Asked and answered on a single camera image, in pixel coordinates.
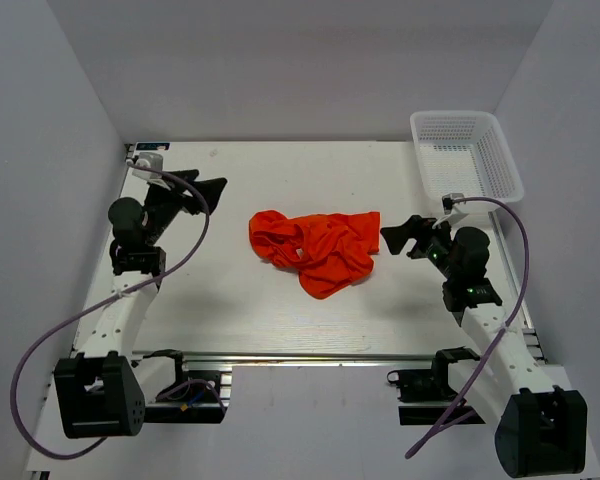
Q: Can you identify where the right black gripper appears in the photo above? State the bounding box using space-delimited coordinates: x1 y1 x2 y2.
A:
381 214 460 280

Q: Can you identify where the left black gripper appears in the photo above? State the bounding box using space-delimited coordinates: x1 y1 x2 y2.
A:
146 170 227 245

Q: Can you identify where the orange t shirt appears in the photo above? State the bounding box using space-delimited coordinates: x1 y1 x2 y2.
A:
248 210 381 300

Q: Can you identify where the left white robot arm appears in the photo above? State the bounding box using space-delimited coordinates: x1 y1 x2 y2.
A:
54 170 228 439

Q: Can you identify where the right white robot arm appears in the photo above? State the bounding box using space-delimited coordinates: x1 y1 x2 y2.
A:
380 215 588 478

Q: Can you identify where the blue label sticker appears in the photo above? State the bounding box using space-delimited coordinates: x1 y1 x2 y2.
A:
135 142 171 151

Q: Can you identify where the white plastic mesh basket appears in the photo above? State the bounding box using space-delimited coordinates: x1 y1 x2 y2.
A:
410 110 524 213

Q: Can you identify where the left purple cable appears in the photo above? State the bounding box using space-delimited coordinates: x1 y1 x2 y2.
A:
9 160 212 460

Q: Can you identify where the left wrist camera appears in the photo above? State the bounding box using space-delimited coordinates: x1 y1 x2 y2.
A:
127 152 164 182

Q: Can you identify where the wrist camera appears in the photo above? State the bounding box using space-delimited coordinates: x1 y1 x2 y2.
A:
127 152 164 182
433 193 468 229

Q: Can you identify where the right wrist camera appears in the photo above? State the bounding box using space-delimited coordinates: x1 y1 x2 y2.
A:
433 193 468 229

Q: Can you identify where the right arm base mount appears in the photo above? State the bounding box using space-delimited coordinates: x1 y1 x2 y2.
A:
386 347 480 426

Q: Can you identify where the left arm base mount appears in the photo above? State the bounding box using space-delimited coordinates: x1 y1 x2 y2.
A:
131 349 232 425

